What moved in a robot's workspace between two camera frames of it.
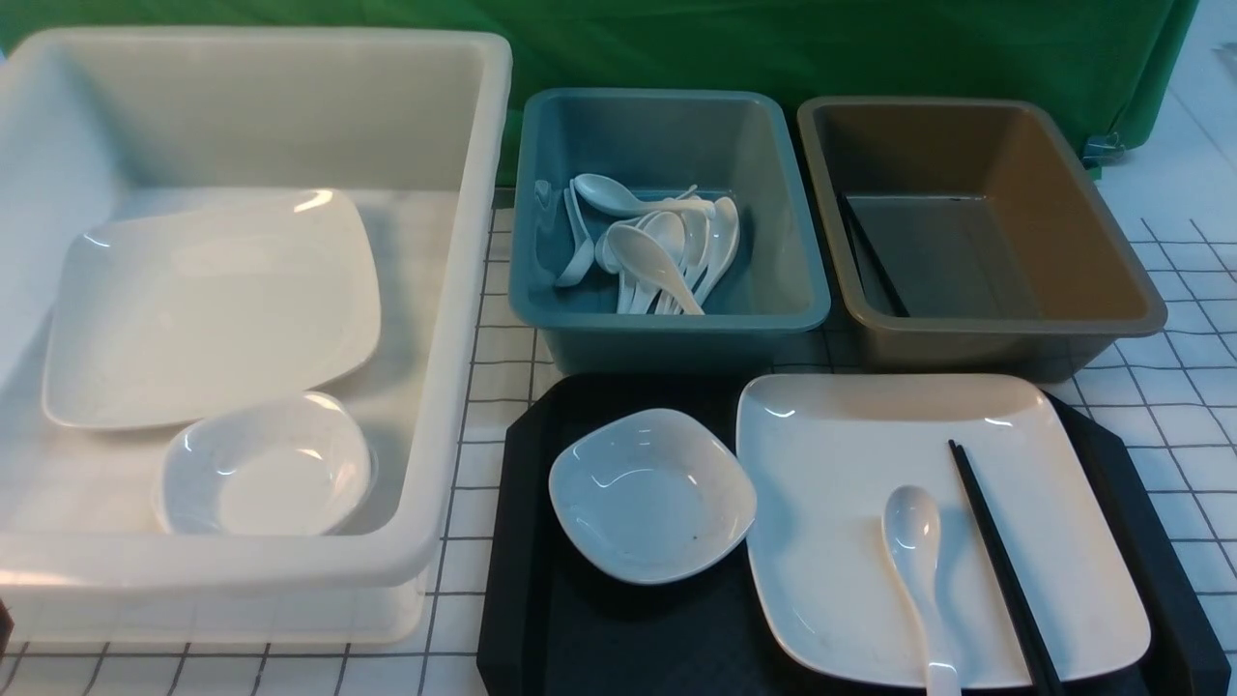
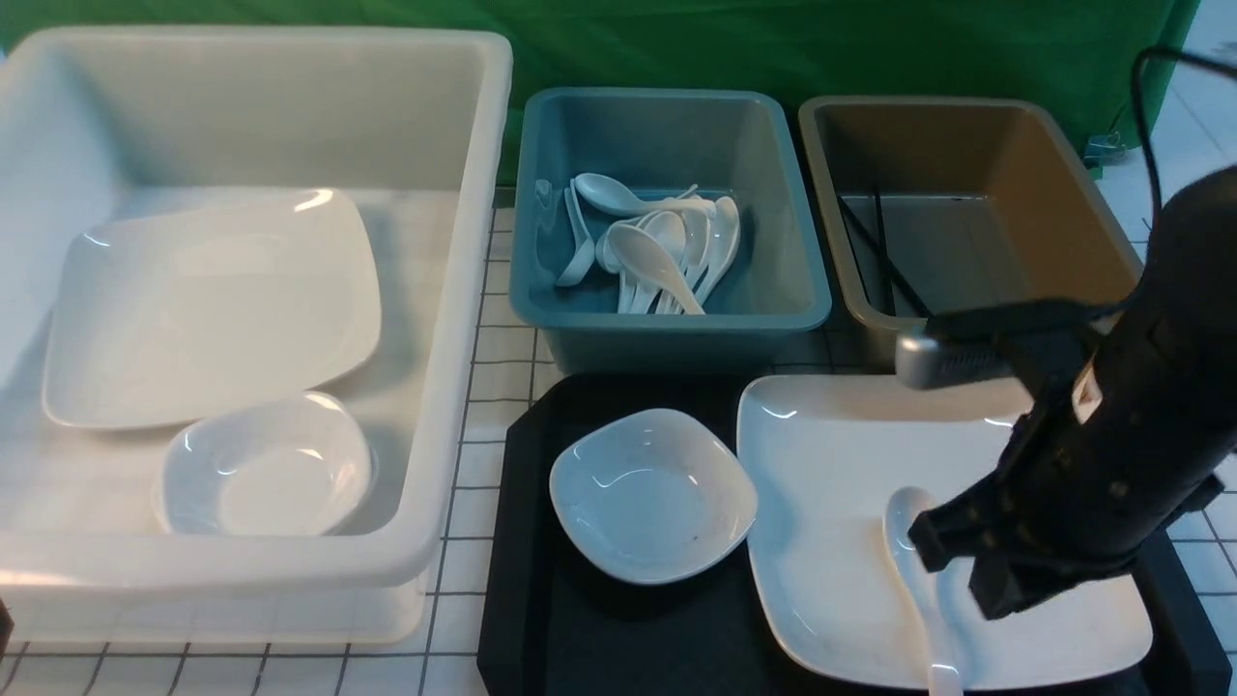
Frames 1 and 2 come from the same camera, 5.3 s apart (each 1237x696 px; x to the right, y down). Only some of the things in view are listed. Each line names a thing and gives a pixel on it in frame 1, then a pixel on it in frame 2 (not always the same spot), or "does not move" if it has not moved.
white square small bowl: (653, 496) does not move
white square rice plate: (820, 454) does not move
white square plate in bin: (165, 317) does not move
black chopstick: (1033, 656) → (887, 282)
